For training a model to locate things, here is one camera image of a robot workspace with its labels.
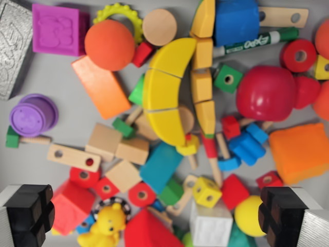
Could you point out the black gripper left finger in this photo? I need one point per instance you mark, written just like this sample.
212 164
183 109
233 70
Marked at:
24 213

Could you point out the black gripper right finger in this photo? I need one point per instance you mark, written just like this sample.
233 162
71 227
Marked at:
288 216

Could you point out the red cube with hole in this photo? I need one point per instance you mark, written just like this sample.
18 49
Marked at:
109 193
273 182

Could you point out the yellow ball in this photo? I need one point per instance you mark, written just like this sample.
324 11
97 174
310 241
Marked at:
248 217

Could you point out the red embossed cube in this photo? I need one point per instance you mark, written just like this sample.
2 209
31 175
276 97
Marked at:
69 211

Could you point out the teal rubber toy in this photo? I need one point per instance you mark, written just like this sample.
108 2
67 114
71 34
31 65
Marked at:
240 238

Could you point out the plain red wooden cube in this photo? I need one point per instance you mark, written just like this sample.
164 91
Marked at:
235 191

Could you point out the small blue wooden piece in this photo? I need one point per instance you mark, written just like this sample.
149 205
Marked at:
86 225

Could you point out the red wooden wheel with hole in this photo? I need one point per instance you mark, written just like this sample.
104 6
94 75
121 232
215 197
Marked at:
77 178
135 199
290 55

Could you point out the orange sponge block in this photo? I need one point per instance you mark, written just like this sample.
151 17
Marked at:
300 151

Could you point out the wooden bar with holes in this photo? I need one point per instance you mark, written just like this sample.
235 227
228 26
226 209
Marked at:
280 16
73 157
186 203

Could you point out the blue wooden wheel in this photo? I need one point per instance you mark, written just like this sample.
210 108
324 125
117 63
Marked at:
228 164

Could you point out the blue wooden nut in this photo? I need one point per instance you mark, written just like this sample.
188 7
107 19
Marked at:
248 148

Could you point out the white cube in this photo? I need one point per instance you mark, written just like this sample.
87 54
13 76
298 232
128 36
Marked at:
209 229

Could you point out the yellow rubber bear toy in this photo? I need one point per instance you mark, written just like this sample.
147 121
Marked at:
105 229

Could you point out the yellow cube with holes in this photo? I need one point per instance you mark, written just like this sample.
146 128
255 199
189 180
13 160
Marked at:
203 191

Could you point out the purple plastic cup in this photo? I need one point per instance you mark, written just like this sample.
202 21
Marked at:
28 119

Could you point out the light green ball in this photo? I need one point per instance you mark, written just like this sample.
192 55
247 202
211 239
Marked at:
188 240

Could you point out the red wooden toy screwdriver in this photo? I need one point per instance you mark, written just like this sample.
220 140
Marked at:
209 149

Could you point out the red-headed wooden bolt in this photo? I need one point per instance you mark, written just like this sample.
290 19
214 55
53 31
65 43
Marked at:
230 127

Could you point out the natural wooden cube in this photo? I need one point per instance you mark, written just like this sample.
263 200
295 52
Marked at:
123 176
102 140
132 151

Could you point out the orange-red rounded toy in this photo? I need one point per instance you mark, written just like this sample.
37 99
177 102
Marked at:
322 103

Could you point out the yellow-headed wooden bolt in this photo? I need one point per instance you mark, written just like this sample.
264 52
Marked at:
190 148

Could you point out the red plastic apple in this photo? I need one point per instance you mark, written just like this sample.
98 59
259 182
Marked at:
266 94

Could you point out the red rounded plastic piece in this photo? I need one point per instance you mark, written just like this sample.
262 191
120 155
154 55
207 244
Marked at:
307 92

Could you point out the large red triangular block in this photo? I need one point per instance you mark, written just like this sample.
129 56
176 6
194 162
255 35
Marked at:
149 231

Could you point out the teal blue wooden block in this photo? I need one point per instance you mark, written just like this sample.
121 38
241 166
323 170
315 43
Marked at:
160 167

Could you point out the natural wooden disc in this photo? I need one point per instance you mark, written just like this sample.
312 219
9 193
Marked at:
187 119
160 27

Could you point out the orange rectangular wooden block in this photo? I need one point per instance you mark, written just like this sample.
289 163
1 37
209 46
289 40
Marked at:
101 87

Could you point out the green cube with hole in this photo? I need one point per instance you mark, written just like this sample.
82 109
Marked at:
228 78

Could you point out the yellow cube with hole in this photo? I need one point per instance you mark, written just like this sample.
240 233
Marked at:
322 68

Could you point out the yellow sliced wooden corn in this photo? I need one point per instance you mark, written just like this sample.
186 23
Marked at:
203 85

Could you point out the grey foam block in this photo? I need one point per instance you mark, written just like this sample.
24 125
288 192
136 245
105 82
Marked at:
13 49

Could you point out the green wooden wedge block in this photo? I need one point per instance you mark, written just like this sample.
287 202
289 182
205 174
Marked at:
137 92

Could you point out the yellow sliced wooden banana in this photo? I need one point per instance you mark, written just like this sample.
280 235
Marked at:
164 90

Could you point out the green Expo marker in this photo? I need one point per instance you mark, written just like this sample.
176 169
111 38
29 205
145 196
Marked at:
257 41

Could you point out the orange foam ball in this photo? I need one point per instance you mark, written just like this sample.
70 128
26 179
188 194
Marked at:
323 37
109 45

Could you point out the purple embossed cube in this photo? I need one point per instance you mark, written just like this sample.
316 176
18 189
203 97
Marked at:
56 29

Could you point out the small red wooden block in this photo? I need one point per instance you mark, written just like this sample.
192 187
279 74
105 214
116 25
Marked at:
142 54

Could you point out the blue cylinder block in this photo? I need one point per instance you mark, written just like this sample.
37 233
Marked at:
236 20

